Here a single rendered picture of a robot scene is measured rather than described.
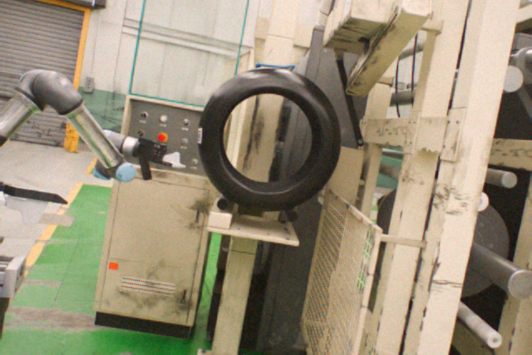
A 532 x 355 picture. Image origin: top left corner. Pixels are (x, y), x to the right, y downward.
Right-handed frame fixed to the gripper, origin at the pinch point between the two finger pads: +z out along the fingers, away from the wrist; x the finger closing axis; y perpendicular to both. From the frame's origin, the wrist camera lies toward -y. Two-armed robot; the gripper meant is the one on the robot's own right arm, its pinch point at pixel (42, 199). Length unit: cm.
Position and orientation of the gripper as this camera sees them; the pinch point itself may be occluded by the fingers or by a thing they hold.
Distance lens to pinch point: 76.0
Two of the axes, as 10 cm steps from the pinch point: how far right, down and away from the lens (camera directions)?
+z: 9.7, 1.8, -1.4
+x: -1.2, -1.1, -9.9
